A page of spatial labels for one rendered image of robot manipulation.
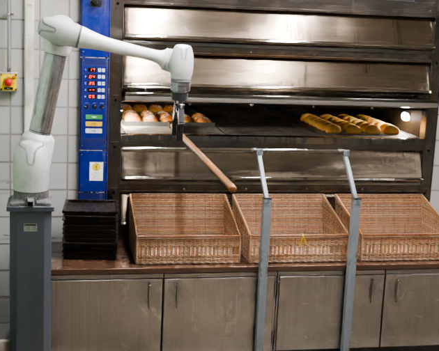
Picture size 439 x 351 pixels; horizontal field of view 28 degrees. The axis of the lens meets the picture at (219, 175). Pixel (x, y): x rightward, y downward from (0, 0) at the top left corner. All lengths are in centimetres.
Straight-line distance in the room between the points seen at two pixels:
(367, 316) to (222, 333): 80
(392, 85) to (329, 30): 50
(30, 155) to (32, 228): 32
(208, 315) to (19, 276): 110
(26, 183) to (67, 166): 98
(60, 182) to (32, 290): 102
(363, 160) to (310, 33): 82
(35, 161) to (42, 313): 70
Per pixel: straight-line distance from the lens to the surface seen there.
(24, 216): 394
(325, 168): 514
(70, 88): 482
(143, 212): 491
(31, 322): 409
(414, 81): 526
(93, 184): 487
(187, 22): 486
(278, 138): 503
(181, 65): 392
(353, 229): 462
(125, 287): 450
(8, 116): 484
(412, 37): 523
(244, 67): 495
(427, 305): 498
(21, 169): 392
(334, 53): 507
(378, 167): 525
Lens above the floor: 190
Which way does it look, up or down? 11 degrees down
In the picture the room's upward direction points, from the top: 3 degrees clockwise
